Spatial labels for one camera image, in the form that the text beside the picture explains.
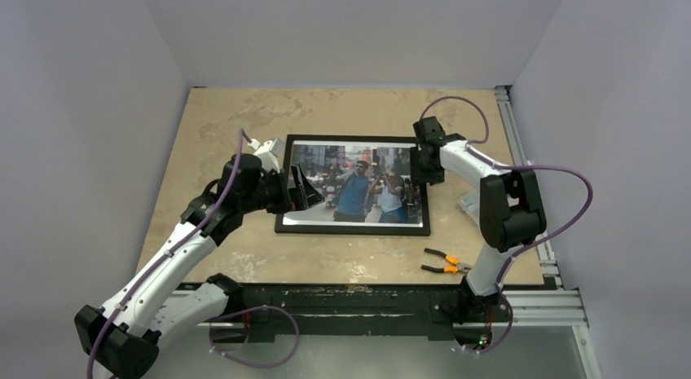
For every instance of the orange handled pliers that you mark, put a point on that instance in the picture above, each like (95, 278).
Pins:
(454, 265)

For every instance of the aluminium rail right side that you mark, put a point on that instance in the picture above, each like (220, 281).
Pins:
(544, 254)

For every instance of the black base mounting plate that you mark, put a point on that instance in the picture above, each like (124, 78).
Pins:
(237, 306)

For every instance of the printed photo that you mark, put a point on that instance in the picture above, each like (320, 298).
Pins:
(361, 187)

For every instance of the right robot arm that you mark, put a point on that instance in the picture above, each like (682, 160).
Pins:
(510, 212)

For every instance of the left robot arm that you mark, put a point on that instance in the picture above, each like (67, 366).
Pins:
(125, 335)

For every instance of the aluminium rail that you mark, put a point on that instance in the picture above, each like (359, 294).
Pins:
(540, 306)
(544, 254)

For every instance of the black wooden picture frame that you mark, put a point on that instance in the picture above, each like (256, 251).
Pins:
(351, 229)

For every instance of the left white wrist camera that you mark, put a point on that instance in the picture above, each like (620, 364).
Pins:
(268, 152)

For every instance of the aluminium rail front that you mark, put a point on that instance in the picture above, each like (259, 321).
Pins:
(540, 306)

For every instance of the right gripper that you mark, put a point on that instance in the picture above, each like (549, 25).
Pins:
(423, 164)

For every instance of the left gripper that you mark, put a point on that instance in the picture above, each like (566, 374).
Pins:
(302, 196)

